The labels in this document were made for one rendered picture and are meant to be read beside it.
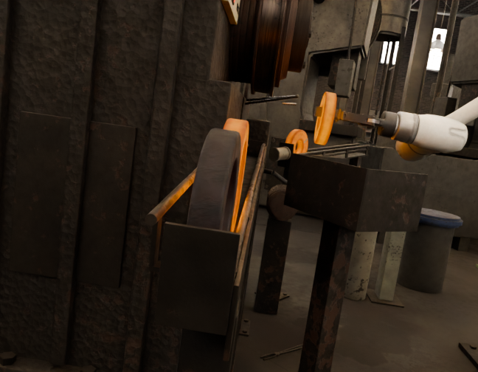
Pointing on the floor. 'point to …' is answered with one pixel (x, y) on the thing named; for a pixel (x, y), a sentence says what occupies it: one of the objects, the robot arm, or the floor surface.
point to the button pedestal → (388, 271)
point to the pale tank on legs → (393, 23)
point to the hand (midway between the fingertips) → (327, 113)
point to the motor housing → (274, 251)
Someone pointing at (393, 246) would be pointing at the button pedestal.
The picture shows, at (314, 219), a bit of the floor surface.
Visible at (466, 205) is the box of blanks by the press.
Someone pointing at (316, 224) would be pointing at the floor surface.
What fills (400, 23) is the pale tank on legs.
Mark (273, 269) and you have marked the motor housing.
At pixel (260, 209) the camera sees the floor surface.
